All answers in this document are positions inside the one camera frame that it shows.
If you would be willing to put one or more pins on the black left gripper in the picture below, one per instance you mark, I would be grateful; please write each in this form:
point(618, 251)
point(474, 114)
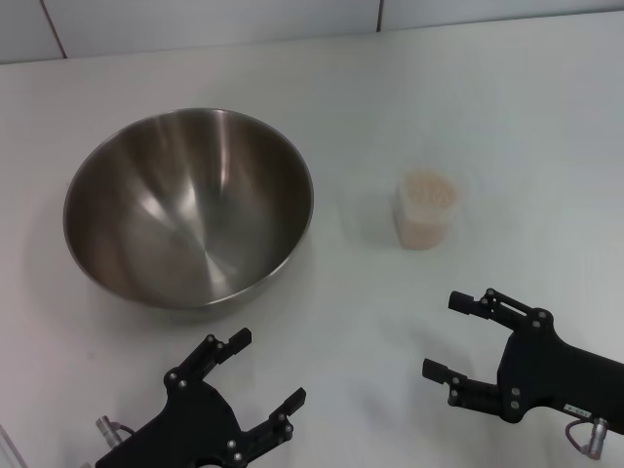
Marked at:
point(195, 429)

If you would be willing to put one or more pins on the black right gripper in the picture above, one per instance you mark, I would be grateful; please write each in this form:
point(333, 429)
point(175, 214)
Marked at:
point(551, 375)

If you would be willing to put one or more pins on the clear plastic measuring cup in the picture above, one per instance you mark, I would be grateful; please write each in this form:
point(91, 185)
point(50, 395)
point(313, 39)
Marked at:
point(419, 236)

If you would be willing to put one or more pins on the white rice grains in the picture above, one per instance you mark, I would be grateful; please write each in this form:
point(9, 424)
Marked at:
point(431, 192)

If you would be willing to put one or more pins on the stainless steel mixing bowl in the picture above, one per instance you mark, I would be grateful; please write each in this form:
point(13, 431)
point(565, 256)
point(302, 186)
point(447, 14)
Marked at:
point(185, 205)

